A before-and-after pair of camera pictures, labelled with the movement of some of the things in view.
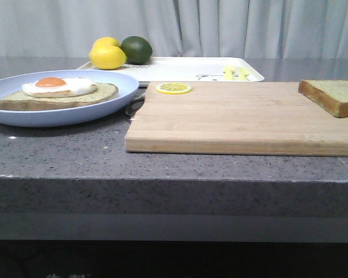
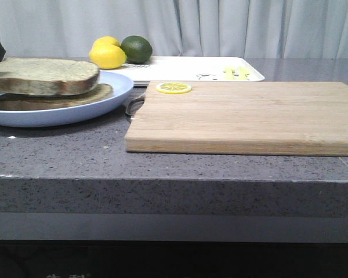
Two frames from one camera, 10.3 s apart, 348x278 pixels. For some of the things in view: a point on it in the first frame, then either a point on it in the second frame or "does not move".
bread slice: [339, 97] -> [42, 76]
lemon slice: [174, 88] does not move
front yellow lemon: [107, 57] does not move
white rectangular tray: [192, 69] does not move
